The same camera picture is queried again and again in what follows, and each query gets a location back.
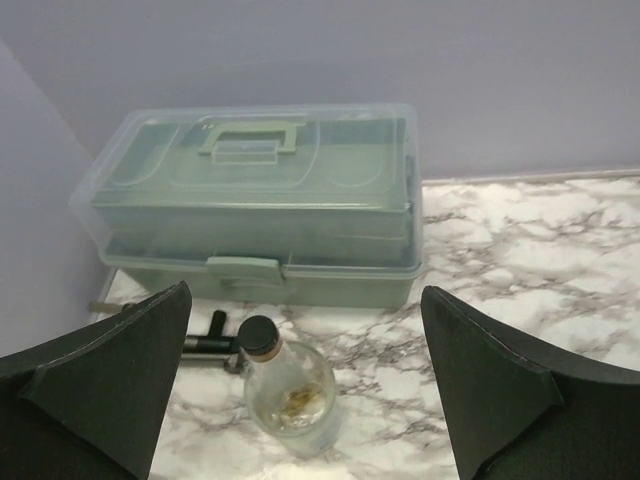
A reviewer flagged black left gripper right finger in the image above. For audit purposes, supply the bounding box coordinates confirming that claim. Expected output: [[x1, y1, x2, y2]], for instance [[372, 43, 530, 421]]
[[421, 286, 639, 479]]

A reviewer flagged translucent green storage box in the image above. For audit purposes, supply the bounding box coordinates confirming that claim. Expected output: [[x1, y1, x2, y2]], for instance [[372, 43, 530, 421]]
[[70, 103, 423, 309]]

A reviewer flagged black metal pipe fitting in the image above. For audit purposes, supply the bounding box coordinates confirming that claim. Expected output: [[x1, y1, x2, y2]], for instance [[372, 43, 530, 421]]
[[88, 299, 249, 375]]

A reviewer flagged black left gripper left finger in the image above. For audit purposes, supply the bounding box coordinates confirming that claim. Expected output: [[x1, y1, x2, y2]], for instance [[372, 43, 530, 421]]
[[1, 282, 192, 479]]

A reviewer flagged small clear black-capped bottle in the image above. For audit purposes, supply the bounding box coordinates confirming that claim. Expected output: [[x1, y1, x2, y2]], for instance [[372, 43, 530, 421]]
[[237, 315, 342, 456]]

